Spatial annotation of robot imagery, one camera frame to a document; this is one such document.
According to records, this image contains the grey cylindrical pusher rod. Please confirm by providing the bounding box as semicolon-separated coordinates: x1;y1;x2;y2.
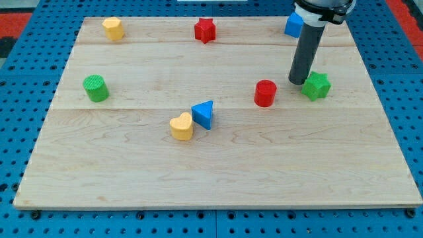
288;23;325;85

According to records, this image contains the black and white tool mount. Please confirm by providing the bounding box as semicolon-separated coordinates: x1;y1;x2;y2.
294;0;356;27

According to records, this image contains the red cylinder block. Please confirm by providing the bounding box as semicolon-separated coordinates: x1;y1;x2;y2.
254;79;277;107

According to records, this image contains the blue cube block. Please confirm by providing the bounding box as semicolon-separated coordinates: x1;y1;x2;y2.
284;12;303;38

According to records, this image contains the green star block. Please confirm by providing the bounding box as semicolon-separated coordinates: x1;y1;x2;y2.
301;71;331;101

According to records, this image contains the red star block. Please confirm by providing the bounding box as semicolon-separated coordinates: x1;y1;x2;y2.
194;18;216;44

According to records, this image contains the blue triangle block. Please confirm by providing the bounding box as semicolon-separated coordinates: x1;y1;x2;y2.
191;100;213;130

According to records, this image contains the wooden board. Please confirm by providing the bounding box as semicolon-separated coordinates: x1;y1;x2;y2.
13;17;422;211

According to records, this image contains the yellow heart block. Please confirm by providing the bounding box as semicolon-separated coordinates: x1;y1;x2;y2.
169;112;194;141

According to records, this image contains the yellow hexagon block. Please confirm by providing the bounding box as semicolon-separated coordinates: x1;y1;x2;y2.
102;17;125;41

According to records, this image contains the green cylinder block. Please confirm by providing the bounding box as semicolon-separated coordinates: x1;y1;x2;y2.
83;75;109;102

